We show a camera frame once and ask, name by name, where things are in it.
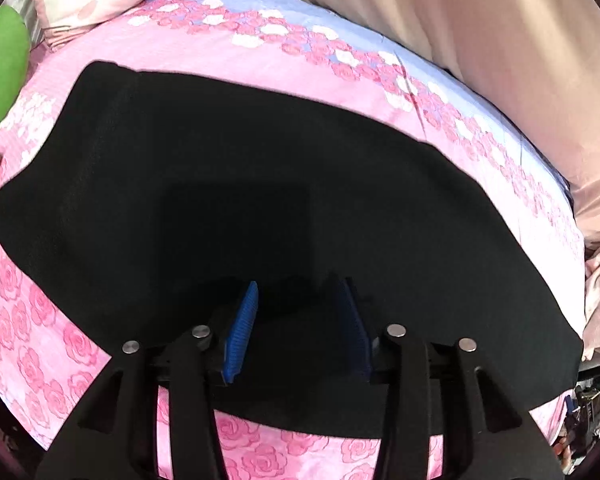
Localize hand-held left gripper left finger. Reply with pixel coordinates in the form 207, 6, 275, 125
36, 280, 260, 480

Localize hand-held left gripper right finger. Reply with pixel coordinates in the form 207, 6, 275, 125
334, 276, 566, 480

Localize black pants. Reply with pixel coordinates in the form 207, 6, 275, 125
0, 60, 584, 439

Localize pink floral bed sheet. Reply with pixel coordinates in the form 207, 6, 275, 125
0, 0, 587, 480

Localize beige curtain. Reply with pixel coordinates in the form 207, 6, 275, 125
226, 0, 600, 241

